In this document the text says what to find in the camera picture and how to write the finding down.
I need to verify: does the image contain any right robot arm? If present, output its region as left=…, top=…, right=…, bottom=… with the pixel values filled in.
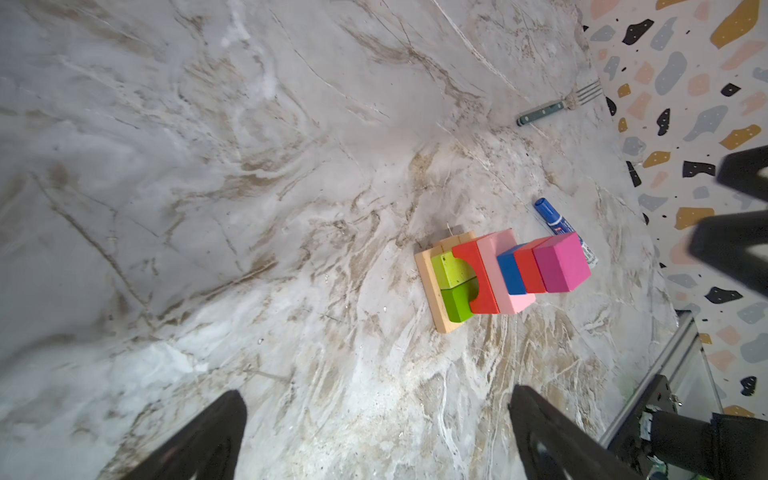
left=609, top=210, right=767, bottom=479

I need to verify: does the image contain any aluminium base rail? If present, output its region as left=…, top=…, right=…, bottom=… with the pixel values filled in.
left=598, top=310, right=724, bottom=447

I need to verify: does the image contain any natural wood block marked 58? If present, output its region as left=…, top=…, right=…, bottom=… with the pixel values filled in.
left=456, top=231, right=477, bottom=244

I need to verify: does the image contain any blue white marker pen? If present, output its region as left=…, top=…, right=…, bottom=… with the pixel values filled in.
left=534, top=198, right=598, bottom=269

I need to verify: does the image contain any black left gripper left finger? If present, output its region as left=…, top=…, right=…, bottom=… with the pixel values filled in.
left=124, top=390, right=247, bottom=479

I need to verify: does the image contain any small red cube block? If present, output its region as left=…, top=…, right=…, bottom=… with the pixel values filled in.
left=513, top=238, right=547, bottom=294

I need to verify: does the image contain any lime green rectangular block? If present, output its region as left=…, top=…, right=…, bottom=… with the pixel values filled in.
left=431, top=251, right=476, bottom=290

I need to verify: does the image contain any pink rectangular block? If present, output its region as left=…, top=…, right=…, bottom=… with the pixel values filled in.
left=477, top=229, right=536, bottom=315

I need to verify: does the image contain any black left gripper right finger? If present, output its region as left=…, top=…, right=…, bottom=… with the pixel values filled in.
left=508, top=384, right=641, bottom=479

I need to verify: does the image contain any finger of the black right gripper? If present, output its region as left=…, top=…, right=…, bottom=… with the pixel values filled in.
left=688, top=210, right=767, bottom=297
left=716, top=145, right=768, bottom=201

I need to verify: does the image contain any magenta cube block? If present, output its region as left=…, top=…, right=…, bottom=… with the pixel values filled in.
left=533, top=233, right=592, bottom=293

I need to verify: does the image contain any natural wood block marked 31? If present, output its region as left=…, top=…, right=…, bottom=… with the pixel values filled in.
left=414, top=246, right=462, bottom=334

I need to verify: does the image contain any blue cube block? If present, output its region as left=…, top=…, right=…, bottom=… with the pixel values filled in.
left=497, top=245, right=527, bottom=295

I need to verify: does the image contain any red arch block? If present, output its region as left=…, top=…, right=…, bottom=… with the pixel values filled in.
left=452, top=239, right=500, bottom=315

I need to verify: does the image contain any dark green rectangular block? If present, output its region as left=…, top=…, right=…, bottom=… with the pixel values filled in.
left=441, top=278, right=478, bottom=323

